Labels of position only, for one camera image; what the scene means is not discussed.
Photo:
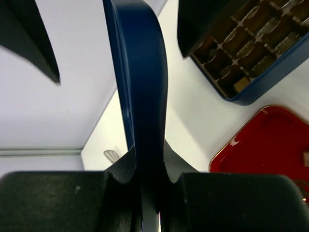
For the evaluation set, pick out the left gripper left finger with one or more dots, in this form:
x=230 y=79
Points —
x=72 y=201

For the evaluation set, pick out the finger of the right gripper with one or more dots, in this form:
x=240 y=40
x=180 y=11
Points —
x=23 y=32
x=203 y=24

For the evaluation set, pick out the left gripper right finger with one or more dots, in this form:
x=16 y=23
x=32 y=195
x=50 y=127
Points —
x=207 y=202

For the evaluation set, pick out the blue chocolate tin box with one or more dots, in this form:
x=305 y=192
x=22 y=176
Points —
x=269 y=43

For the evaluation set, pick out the blue tin lid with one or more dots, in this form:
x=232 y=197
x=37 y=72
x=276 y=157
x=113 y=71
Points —
x=140 y=66

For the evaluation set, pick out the tan square chocolate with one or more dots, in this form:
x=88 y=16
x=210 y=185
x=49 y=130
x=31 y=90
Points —
x=241 y=84

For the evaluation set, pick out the red lacquer tray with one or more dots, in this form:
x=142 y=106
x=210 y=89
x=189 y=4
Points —
x=274 y=141

